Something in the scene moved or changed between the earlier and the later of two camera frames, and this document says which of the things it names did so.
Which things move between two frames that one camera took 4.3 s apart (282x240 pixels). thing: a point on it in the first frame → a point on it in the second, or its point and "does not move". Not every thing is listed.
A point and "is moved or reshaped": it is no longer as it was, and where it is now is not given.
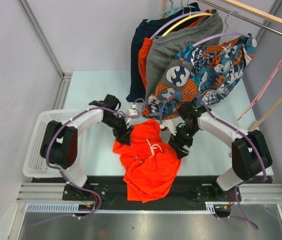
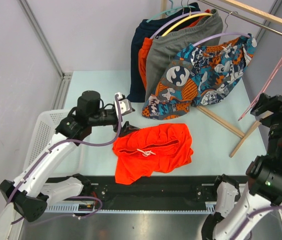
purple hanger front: (224, 33) does not move
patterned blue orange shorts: (201, 74) does not move
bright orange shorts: (151, 163) is moved or reshaped
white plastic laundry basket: (35, 166) does not move
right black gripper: (178, 143) → (277, 103)
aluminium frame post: (33, 21) does not move
